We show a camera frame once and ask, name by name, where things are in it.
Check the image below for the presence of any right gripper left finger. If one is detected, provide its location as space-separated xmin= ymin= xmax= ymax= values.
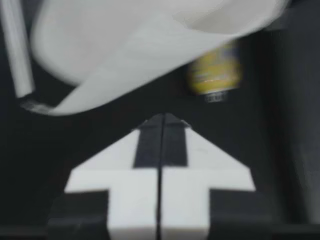
xmin=47 ymin=112 xmax=162 ymax=240

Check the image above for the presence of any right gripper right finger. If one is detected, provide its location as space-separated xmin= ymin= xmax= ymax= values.
xmin=161 ymin=112 xmax=275 ymax=240

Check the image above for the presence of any white paper towel roll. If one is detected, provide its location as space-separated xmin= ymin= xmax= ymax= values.
xmin=21 ymin=0 xmax=293 ymax=117

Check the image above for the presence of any yellow can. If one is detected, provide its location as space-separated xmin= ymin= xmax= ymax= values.
xmin=186 ymin=39 xmax=245 ymax=104

